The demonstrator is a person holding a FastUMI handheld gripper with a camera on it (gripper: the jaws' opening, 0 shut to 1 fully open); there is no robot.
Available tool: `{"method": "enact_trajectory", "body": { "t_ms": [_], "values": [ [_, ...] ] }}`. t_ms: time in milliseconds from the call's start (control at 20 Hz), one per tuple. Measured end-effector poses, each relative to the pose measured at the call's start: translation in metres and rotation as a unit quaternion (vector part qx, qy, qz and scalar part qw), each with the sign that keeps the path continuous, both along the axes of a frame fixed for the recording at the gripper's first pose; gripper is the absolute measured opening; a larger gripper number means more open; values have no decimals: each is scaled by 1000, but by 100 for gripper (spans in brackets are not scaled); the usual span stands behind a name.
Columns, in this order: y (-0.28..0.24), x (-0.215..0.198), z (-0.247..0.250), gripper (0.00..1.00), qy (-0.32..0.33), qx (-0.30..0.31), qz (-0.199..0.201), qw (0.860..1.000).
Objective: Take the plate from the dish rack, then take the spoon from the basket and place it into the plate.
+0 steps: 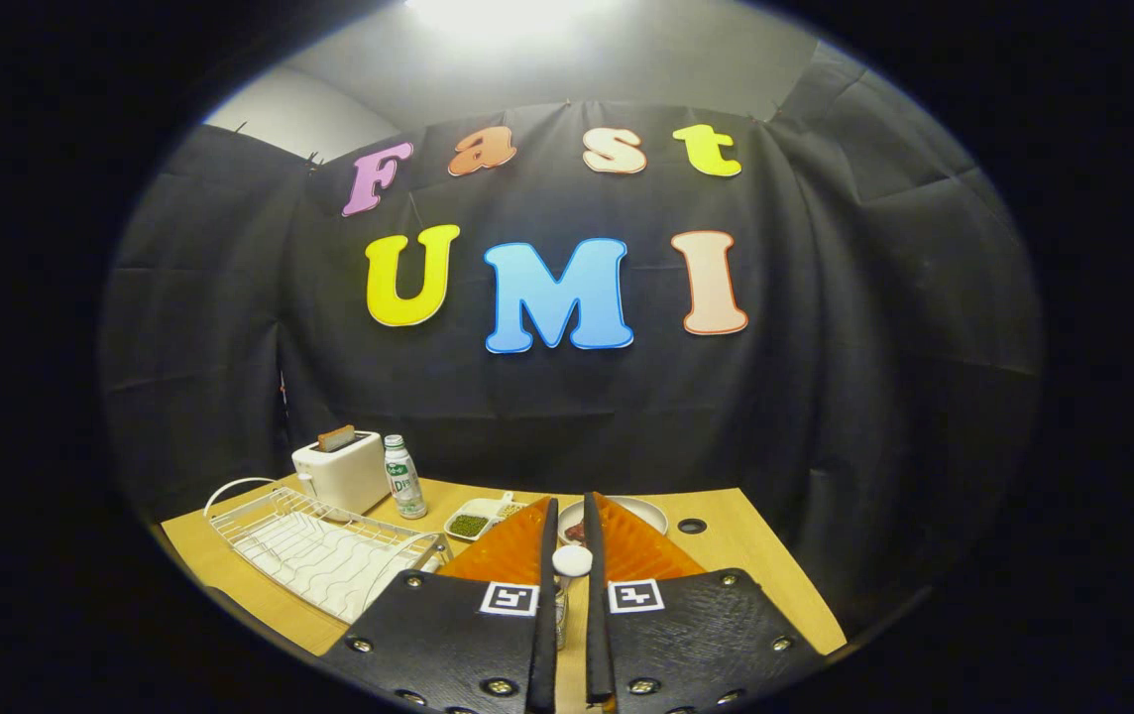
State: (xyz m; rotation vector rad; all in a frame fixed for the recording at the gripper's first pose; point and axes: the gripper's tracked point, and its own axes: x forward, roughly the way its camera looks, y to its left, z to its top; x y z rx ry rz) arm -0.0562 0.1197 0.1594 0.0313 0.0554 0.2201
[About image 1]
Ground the white and green drink bottle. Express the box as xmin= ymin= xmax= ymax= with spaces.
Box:
xmin=384 ymin=434 xmax=428 ymax=520

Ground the white wire dish rack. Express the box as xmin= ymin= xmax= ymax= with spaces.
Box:
xmin=203 ymin=477 xmax=454 ymax=626

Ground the white toaster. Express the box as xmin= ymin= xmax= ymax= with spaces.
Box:
xmin=291 ymin=430 xmax=392 ymax=515

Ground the beige plate with meat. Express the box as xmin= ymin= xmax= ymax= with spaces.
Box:
xmin=557 ymin=496 xmax=669 ymax=546

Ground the black backdrop cloth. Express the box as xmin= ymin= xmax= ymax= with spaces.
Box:
xmin=99 ymin=40 xmax=1044 ymax=636

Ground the white divided bean tray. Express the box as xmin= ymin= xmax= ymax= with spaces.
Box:
xmin=444 ymin=491 xmax=528 ymax=542

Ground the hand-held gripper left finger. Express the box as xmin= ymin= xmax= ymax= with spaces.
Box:
xmin=319 ymin=496 xmax=560 ymax=714

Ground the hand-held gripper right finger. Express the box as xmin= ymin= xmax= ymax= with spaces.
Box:
xmin=582 ymin=491 xmax=826 ymax=711

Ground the white spoon with pink handle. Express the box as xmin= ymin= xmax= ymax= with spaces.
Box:
xmin=552 ymin=544 xmax=595 ymax=651

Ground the white drip tray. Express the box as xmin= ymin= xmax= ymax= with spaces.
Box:
xmin=230 ymin=511 xmax=439 ymax=624

